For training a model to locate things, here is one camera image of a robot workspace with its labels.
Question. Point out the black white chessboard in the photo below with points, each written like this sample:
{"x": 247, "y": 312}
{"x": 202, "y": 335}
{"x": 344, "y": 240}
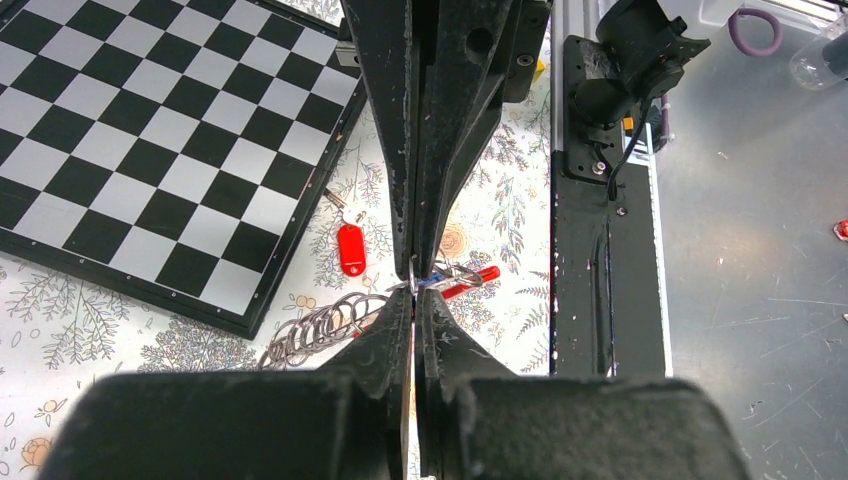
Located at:
{"x": 172, "y": 151}

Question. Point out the floral patterned table mat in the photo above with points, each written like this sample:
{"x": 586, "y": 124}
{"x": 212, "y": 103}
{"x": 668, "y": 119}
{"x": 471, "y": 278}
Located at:
{"x": 171, "y": 151}

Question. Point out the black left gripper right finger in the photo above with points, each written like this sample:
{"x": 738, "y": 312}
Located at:
{"x": 479, "y": 420}

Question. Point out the key with red tag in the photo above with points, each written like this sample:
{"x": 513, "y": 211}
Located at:
{"x": 350, "y": 236}

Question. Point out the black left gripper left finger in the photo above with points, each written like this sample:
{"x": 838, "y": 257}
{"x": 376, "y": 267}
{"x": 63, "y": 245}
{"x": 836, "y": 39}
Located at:
{"x": 346, "y": 419}

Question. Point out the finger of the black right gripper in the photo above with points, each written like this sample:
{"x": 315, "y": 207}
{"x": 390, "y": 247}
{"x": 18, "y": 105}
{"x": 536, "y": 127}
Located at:
{"x": 381, "y": 35}
{"x": 477, "y": 56}

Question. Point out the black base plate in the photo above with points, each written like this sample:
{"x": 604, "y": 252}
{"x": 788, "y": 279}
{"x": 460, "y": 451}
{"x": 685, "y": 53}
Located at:
{"x": 606, "y": 310}

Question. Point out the metal keyring holder red handle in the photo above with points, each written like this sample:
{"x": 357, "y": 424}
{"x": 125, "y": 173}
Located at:
{"x": 296, "y": 340}

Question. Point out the key with blue tag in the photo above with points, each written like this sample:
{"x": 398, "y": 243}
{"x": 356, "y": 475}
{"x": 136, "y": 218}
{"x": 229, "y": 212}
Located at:
{"x": 446, "y": 275}

